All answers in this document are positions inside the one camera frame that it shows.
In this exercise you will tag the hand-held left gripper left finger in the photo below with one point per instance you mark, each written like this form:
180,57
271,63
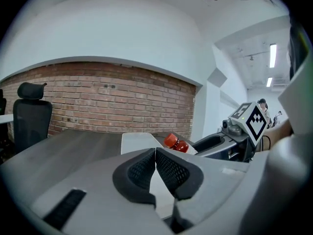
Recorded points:
85,177

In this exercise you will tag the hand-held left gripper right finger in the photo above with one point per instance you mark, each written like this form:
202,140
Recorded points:
215,192

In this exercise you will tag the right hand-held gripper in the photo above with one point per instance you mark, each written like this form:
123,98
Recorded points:
254,124

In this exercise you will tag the red bottle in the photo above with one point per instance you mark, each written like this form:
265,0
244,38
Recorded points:
179,146

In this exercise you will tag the white box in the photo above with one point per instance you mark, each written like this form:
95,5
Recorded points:
137,142

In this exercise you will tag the person's right forearm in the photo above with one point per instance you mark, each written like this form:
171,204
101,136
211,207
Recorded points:
278,130

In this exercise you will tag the dark grey table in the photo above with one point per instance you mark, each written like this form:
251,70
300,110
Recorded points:
85,141

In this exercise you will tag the black mesh office chair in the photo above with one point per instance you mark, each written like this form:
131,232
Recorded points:
30,121

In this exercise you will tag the ceiling strip light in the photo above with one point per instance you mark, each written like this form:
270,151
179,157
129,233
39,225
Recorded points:
269,82
273,55

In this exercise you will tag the white desk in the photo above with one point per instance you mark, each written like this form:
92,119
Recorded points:
6,119

